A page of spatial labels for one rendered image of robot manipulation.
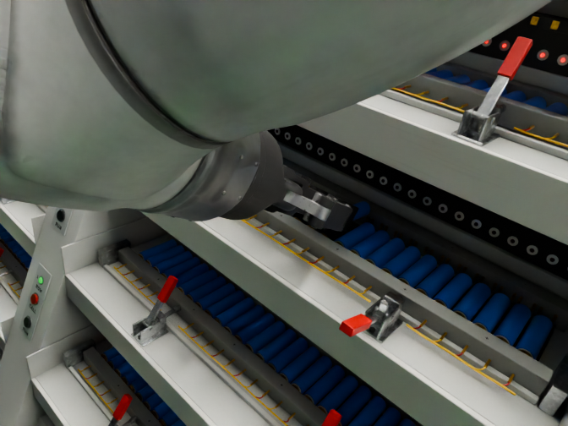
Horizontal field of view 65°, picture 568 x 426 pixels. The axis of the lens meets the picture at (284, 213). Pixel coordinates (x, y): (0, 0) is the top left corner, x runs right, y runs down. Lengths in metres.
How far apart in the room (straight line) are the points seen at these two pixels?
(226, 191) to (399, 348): 0.23
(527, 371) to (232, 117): 0.35
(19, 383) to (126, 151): 0.74
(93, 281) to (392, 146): 0.49
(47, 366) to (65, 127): 0.71
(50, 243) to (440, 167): 0.60
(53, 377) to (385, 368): 0.58
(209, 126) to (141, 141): 0.03
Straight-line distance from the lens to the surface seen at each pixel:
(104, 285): 0.73
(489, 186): 0.40
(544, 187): 0.39
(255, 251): 0.50
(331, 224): 0.39
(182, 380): 0.60
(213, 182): 0.26
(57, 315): 0.80
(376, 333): 0.43
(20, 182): 0.21
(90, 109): 0.17
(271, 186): 0.32
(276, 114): 0.15
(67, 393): 0.83
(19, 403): 0.90
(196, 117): 0.16
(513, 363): 0.44
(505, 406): 0.44
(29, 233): 0.86
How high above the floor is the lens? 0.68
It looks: 12 degrees down
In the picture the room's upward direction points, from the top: 23 degrees clockwise
